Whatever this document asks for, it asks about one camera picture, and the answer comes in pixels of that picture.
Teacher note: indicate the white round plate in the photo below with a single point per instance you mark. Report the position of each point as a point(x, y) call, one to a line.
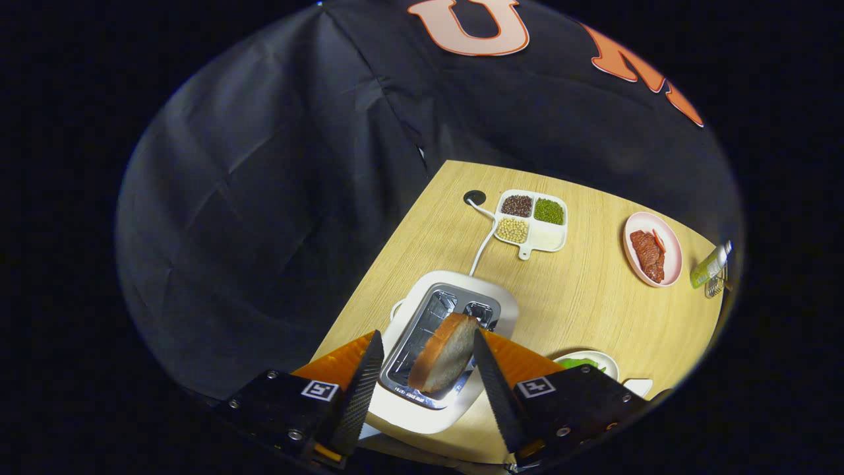
point(610, 366)

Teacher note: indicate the white divided bean dish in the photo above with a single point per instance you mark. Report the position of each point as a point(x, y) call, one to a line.
point(547, 237)

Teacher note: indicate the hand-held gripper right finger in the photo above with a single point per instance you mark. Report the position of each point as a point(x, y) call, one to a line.
point(498, 396)

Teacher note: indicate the white toaster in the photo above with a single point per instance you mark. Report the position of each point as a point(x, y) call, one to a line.
point(409, 415)

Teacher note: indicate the green bottle with silver cap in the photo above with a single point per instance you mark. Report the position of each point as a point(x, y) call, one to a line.
point(709, 267)

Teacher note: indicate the brown meat piece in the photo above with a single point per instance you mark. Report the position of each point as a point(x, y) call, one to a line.
point(643, 244)
point(654, 269)

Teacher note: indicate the toasted bread slice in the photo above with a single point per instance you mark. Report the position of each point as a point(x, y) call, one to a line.
point(445, 356)

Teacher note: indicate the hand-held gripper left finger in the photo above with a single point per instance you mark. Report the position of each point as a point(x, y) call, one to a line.
point(362, 396)

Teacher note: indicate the pink plate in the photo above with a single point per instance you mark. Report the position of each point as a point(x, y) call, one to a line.
point(672, 264)

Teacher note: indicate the clear plastic tray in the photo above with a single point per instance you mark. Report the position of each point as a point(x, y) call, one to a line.
point(636, 386)

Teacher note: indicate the black backdrop cloth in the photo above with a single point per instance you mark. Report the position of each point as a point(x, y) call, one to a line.
point(264, 198)

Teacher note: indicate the red sausage piece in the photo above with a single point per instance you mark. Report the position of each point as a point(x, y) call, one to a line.
point(659, 241)

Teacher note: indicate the green lettuce leaf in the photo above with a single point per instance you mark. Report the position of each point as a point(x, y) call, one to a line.
point(577, 363)

